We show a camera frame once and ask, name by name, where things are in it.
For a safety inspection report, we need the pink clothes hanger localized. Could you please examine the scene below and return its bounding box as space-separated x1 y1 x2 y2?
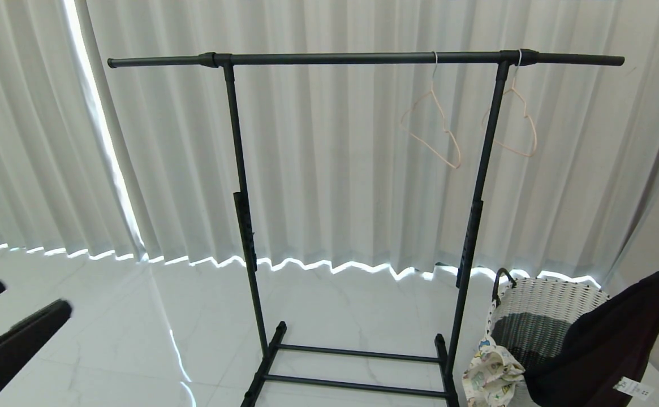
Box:
400 52 463 170
481 50 538 158

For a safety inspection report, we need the black garment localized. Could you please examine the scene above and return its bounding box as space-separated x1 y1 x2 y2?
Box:
524 270 659 407

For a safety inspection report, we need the black clothes rack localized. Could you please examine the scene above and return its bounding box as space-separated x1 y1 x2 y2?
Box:
107 49 625 407

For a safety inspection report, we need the white laundry basket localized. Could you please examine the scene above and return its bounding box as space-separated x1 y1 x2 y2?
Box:
489 267 613 391

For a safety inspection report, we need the white curtain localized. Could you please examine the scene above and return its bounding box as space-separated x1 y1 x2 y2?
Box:
0 0 659 283

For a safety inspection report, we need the cream printed garment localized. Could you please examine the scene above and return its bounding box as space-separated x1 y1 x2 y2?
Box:
462 334 528 407

